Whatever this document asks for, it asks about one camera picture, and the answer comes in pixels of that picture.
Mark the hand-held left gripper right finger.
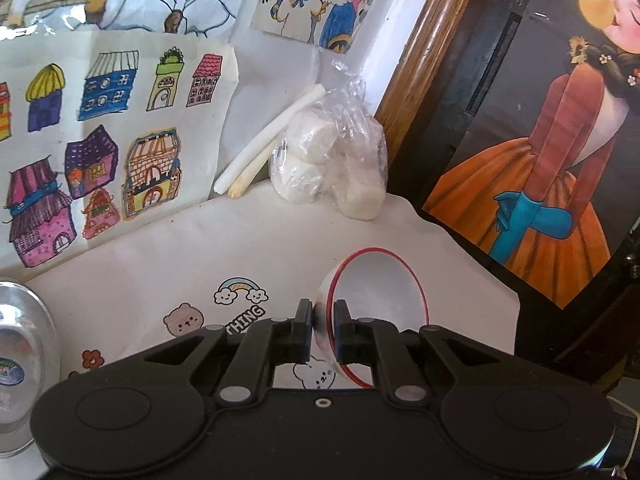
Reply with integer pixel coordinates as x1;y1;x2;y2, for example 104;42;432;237
333;299;506;408

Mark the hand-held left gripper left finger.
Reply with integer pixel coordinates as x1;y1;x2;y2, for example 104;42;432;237
135;299;315;407

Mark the white red-rimmed bowl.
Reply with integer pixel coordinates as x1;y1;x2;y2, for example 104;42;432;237
313;246;429;389

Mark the white printed tablecloth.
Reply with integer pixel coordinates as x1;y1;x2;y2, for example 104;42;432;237
0;180;523;411

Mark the short white stick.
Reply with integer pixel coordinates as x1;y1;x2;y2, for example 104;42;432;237
228;144;277;199

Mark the plastic bag of white buns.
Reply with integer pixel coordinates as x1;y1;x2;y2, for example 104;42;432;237
269;60;390;221

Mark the long white stick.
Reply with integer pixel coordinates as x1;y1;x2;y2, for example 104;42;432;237
214;85;327;194

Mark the colourful houses drawing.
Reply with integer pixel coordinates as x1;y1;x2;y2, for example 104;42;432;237
0;30;240;272

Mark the orange dress poster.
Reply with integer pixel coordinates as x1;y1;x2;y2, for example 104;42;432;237
422;0;640;311

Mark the wooden frame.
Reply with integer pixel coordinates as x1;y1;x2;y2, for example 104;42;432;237
374;0;507;162

